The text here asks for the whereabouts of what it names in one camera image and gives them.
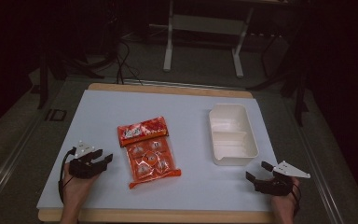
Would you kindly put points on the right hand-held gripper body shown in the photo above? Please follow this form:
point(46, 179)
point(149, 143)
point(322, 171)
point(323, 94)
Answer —
point(281, 180)

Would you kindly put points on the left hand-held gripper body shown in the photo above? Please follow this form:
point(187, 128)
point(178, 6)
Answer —
point(81, 165)

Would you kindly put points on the orange snack packet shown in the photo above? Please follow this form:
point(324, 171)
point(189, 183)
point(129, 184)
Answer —
point(149, 151)

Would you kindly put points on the white plastic container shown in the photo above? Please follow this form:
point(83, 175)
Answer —
point(232, 134)

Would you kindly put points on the person's left hand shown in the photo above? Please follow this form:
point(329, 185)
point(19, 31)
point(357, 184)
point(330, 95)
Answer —
point(77, 186)

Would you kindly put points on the person's right hand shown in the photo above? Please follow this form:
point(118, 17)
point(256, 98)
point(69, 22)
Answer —
point(284, 203)

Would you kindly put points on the white table mat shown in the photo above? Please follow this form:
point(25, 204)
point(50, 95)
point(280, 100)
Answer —
point(155, 149)

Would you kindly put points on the black metal stand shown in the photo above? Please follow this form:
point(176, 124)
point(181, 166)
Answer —
point(295, 77)
point(48, 59)

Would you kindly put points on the white metal stand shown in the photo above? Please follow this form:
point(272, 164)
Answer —
point(205, 37)

